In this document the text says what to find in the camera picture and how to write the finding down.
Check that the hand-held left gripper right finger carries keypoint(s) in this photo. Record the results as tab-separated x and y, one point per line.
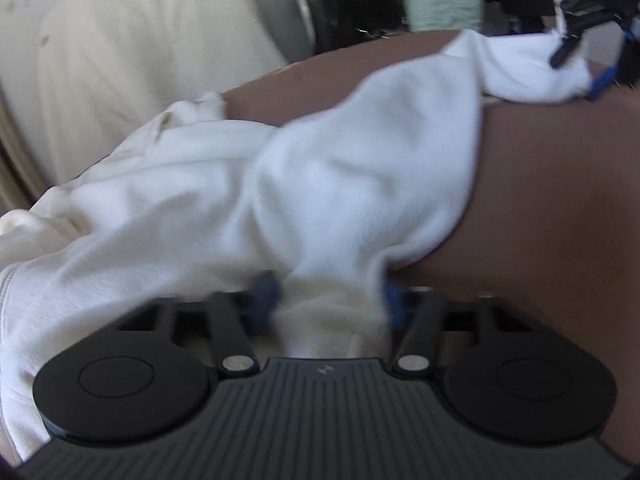
392	305

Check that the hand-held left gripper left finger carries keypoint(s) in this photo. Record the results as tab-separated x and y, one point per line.
262	300

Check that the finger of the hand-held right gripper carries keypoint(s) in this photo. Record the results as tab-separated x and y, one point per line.
602	82
562	55

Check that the cream fleece zip jacket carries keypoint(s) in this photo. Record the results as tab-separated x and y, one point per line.
350	170

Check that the black hanging clothes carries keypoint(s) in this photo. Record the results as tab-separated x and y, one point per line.
350	15

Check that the beige satin curtain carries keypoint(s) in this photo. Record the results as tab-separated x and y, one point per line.
15	160

